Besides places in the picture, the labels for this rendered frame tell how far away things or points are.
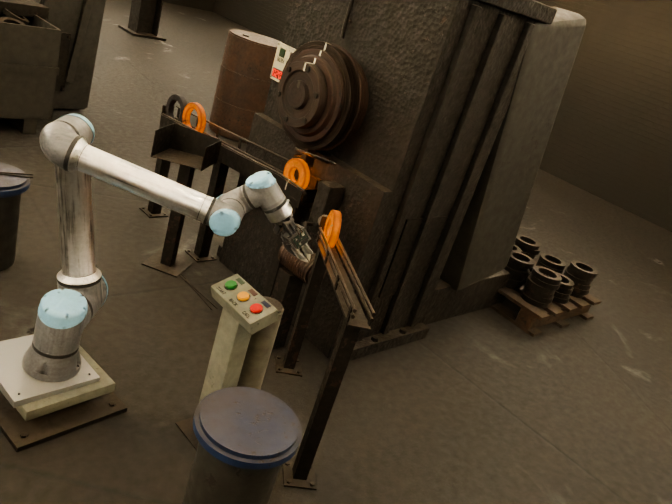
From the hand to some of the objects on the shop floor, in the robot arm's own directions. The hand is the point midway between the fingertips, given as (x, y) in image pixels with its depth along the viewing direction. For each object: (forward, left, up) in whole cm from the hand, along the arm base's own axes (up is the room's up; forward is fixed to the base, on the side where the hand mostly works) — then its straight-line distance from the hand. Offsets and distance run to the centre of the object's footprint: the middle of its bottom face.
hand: (306, 258), depth 231 cm
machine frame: (+94, +57, -70) cm, 130 cm away
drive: (+170, +52, -67) cm, 190 cm away
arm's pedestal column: (-67, +36, -74) cm, 106 cm away
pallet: (+246, +31, -63) cm, 256 cm away
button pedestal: (-25, -6, -71) cm, 75 cm away
